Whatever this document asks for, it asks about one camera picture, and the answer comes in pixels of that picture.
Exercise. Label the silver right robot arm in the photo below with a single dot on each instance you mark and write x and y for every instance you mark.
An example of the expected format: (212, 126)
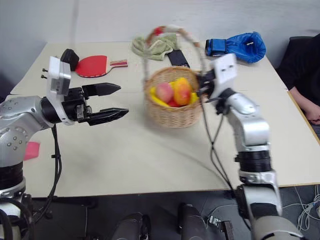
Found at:
(252, 130)

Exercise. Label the flat black device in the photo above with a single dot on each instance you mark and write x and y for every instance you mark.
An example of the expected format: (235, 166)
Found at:
(178, 59)

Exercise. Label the person in black clothing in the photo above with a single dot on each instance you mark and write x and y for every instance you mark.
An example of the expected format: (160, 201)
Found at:
(300, 65)

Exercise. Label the small black box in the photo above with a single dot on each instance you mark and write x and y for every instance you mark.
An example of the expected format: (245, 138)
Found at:
(70, 58)

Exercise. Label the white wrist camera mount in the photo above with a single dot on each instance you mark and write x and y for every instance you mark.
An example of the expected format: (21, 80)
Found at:
(57, 75)
(225, 68)

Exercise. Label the person's bare forearm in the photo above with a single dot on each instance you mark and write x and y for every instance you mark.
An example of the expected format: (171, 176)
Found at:
(302, 98)

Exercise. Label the orange yellow mango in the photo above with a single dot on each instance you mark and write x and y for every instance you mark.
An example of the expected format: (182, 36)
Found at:
(182, 93)

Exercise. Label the person's bare hand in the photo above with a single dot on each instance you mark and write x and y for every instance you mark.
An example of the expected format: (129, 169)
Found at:
(315, 115)

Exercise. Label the black device on floor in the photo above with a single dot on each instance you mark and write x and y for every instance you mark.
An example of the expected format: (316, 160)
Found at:
(222, 228)

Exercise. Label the dark rounded shape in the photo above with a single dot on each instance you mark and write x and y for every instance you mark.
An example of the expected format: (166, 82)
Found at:
(130, 226)
(191, 222)

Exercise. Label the yellow banana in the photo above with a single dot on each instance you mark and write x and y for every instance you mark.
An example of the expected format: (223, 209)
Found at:
(157, 98)

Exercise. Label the pink sponge piece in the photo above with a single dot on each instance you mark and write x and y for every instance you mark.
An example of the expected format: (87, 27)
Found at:
(32, 150)

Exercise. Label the pink red apple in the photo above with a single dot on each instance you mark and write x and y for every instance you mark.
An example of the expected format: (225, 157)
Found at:
(165, 92)

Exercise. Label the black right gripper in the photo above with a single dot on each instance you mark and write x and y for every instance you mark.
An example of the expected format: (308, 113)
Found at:
(209, 83)

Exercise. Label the green towel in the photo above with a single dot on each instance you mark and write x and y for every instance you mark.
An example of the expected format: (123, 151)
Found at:
(155, 47)

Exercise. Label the blue boxing glove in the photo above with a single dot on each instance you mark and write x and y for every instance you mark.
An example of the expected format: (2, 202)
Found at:
(240, 47)

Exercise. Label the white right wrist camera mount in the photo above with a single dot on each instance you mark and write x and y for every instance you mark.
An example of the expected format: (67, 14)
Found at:
(225, 68)

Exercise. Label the red table tennis paddle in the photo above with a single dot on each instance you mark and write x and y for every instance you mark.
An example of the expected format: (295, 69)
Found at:
(92, 65)

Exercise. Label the small red fruit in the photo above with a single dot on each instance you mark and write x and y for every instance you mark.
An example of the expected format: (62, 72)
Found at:
(175, 103)

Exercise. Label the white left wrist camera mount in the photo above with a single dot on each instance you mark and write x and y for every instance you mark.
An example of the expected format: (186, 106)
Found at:
(57, 75)

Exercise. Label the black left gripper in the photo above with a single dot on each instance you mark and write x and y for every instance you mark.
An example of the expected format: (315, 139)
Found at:
(73, 105)

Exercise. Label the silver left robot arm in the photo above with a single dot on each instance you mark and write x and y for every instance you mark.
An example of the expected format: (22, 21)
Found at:
(15, 130)

